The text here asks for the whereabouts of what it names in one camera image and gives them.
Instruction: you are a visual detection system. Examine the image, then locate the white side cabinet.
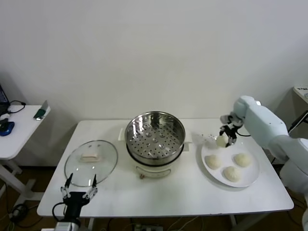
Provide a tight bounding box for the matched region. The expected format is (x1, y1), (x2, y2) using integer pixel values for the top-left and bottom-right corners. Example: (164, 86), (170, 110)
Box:
(287, 86), (308, 139)

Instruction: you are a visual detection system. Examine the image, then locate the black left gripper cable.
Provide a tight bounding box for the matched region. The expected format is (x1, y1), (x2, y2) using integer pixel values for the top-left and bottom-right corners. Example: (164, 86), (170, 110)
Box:
(52, 202), (67, 221)

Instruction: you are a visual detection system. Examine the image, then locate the blue handheld device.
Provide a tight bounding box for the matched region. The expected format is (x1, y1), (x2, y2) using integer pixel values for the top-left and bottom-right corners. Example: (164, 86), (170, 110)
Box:
(0, 121), (15, 137)

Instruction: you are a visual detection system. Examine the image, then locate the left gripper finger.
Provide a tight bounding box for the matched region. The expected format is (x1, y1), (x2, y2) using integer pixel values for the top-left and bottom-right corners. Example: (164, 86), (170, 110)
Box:
(60, 173), (73, 199)
(82, 174), (99, 199)

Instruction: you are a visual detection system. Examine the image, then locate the white round plate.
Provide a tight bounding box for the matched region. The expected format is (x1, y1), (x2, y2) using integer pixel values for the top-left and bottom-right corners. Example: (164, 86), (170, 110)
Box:
(201, 136), (261, 188)

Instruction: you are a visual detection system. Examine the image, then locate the round glass pot lid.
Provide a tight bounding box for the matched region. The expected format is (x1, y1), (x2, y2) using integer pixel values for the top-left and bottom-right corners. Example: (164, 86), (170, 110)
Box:
(64, 140), (119, 188)

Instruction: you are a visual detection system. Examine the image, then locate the white steamed baozi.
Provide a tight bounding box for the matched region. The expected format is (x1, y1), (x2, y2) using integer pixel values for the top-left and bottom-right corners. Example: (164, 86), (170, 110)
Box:
(216, 136), (228, 148)
(222, 166), (242, 182)
(204, 154), (223, 170)
(232, 153), (253, 168)

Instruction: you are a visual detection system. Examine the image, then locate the cream electric cooking pot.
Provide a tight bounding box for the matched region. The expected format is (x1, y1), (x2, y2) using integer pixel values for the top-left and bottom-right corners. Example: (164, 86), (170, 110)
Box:
(119, 134), (192, 180)

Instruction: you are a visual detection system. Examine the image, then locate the dark laptop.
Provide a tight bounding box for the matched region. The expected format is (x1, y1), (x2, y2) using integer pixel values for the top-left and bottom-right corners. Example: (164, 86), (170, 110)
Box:
(0, 83), (12, 114)

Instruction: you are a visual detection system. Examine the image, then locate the white and black small device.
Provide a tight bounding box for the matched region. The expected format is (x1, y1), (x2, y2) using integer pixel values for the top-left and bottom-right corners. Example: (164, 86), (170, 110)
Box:
(0, 113), (12, 125)

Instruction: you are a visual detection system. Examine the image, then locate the black power adapter cable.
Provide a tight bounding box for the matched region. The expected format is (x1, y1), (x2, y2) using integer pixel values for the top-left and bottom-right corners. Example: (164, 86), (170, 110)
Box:
(288, 111), (308, 133)

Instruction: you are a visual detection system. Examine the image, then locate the white side table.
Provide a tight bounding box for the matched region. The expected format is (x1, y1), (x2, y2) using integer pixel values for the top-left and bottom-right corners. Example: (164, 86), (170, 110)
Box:
(0, 105), (51, 207)

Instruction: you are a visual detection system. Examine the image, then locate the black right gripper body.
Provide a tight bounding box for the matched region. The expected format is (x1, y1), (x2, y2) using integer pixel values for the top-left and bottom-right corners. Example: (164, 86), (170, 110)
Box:
(222, 123), (241, 139)

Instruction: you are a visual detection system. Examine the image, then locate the stainless steel steamer basket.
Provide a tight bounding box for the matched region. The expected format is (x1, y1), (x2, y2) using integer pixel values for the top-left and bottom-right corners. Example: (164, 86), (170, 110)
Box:
(119, 111), (193, 163)

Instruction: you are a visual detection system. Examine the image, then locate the grey floor power strip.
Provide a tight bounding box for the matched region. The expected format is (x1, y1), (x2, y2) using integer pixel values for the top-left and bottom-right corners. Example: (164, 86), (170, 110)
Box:
(134, 223), (164, 231)

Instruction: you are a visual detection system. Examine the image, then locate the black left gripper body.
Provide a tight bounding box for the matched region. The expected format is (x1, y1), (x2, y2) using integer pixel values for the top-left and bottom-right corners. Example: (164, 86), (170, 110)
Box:
(62, 192), (90, 219)

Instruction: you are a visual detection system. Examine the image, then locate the thin black looped cable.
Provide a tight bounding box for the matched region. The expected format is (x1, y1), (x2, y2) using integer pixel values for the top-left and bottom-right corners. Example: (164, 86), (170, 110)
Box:
(7, 100), (26, 115)

